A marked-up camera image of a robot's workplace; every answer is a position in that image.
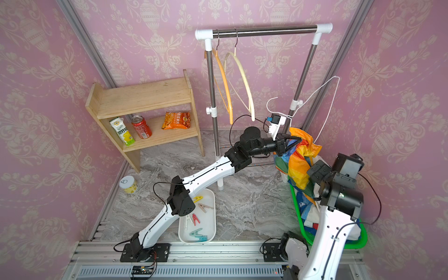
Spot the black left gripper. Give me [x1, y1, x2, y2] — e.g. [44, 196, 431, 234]
[246, 132, 300, 156]

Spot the rainbow striped jacket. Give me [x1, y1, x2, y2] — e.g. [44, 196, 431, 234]
[274, 127, 322, 191]

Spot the white wire clothes hanger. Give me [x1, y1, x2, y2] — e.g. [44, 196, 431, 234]
[265, 76, 341, 144]

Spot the blue red white jacket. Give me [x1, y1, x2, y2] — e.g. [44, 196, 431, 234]
[295, 190, 361, 242]

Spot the cream white clothes hanger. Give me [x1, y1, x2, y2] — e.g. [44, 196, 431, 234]
[224, 28, 256, 122]

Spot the pink clothespin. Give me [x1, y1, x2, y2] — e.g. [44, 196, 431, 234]
[198, 203, 214, 213]

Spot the wooden clothes hanger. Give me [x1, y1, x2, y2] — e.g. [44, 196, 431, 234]
[204, 29, 234, 125]

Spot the red clothespin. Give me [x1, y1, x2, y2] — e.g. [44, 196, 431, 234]
[192, 214, 201, 226]

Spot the white clothespin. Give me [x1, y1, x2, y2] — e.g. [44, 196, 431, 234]
[185, 215, 194, 230]

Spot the blue clothespin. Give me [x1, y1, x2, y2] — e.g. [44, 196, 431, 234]
[194, 235, 208, 242]

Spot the teal green clothespin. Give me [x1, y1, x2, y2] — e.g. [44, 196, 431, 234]
[190, 228, 207, 239]

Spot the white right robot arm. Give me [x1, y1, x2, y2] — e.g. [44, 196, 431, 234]
[283, 154, 364, 280]

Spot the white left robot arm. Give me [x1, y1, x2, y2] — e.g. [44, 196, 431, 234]
[120, 127, 302, 263]

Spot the green plastic basket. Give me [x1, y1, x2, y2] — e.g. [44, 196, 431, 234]
[289, 184, 368, 250]

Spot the orange snack bag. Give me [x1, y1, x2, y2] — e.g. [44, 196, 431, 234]
[162, 112, 191, 130]

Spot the white plastic tray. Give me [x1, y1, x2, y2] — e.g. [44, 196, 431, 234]
[178, 189, 217, 244]

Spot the metal clothes rack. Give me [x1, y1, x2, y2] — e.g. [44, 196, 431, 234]
[194, 22, 334, 191]

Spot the red soda can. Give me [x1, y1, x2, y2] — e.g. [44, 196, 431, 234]
[131, 115, 152, 140]

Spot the wooden two-tier shelf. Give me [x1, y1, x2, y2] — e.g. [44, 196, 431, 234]
[85, 70, 205, 173]

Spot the green white juice carton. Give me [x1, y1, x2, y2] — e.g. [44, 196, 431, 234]
[109, 117, 135, 147]

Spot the small circuit board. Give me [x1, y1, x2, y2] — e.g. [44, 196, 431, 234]
[131, 266, 155, 277]

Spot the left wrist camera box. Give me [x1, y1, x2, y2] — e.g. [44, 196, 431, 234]
[267, 113, 287, 140]

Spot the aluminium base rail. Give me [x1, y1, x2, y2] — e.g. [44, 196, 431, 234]
[62, 240, 365, 280]

